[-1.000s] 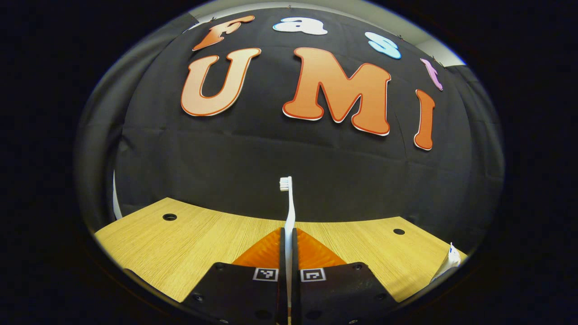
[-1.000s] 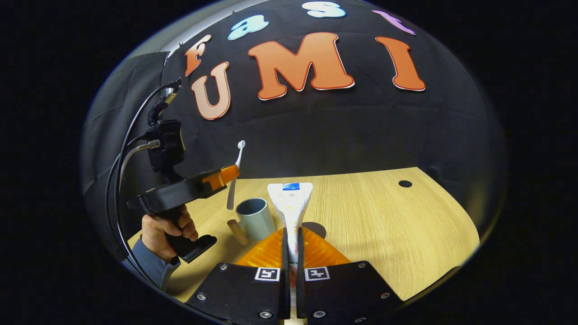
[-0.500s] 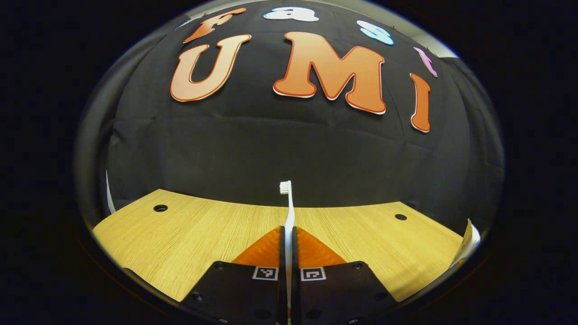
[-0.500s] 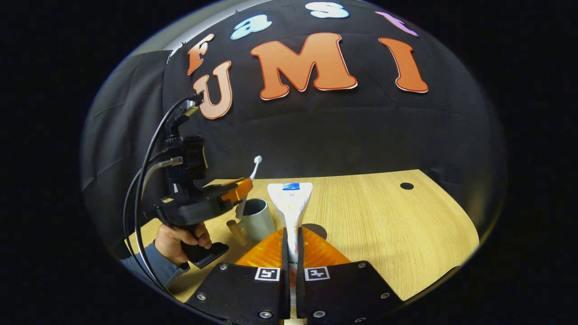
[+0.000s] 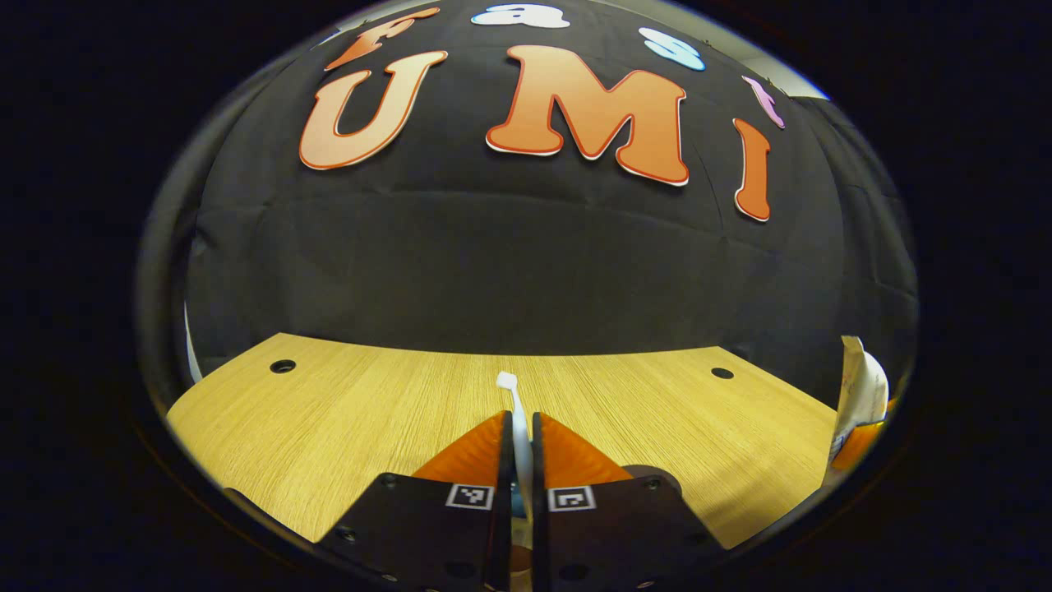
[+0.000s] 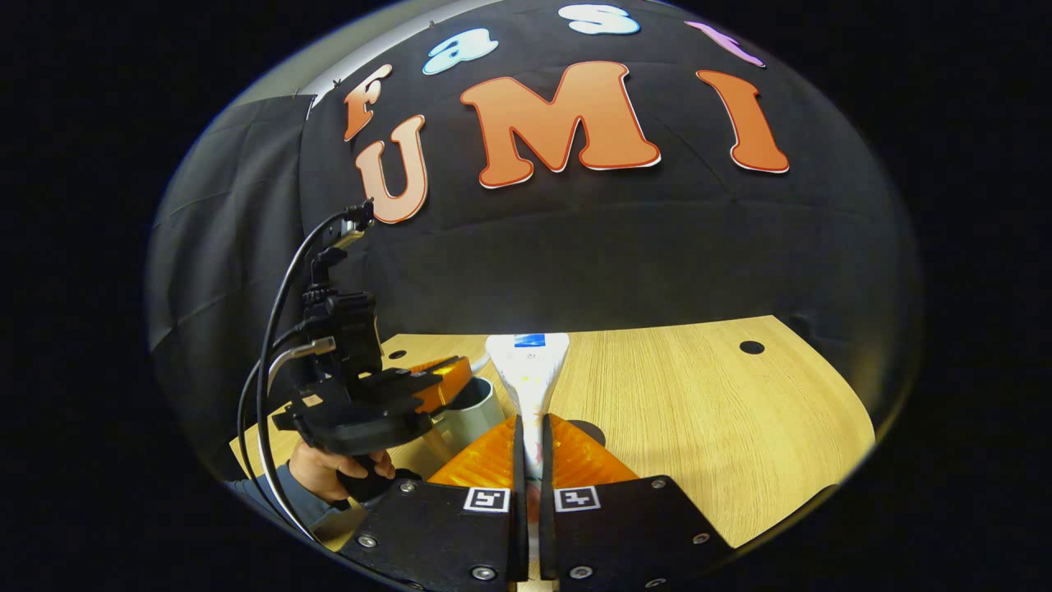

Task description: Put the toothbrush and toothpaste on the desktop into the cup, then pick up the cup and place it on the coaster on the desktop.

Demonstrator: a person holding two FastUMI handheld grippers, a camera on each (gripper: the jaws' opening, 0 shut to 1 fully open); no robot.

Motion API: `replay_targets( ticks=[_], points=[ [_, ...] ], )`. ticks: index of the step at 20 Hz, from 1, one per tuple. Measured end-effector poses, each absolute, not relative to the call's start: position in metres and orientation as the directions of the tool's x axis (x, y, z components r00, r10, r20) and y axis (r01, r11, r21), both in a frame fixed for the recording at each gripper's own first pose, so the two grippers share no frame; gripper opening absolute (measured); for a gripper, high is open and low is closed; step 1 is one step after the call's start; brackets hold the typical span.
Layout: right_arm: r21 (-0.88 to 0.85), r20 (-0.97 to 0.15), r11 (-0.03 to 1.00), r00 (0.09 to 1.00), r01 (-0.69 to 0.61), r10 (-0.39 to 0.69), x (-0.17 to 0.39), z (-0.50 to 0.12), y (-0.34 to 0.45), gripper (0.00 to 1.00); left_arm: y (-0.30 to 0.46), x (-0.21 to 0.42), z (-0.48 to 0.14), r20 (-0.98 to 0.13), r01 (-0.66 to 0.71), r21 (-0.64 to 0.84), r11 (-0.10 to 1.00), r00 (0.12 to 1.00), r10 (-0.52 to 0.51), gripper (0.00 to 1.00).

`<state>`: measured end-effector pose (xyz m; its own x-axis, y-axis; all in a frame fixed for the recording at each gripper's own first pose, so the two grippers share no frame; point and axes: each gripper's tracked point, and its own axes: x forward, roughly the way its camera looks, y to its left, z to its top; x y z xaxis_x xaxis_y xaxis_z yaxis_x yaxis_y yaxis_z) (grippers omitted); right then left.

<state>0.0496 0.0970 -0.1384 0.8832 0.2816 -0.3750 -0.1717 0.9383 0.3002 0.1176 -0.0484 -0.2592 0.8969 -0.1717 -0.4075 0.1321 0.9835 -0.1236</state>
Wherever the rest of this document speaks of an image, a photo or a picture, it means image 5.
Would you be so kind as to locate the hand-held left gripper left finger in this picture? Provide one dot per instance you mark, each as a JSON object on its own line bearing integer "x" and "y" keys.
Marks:
{"x": 436, "y": 543}

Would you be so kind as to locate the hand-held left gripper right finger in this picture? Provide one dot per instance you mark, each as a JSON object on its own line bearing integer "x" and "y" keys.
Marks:
{"x": 608, "y": 543}

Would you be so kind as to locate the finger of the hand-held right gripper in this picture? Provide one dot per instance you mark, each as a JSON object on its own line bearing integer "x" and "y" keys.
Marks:
{"x": 863, "y": 444}

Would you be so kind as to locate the dark brown round coaster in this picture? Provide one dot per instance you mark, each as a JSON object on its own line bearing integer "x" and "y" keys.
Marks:
{"x": 649, "y": 473}

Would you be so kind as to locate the white toothbrush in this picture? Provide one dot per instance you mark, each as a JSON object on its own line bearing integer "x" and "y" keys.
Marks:
{"x": 519, "y": 427}

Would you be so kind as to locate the black backdrop cloth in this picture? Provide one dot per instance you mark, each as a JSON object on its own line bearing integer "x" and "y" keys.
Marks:
{"x": 534, "y": 263}

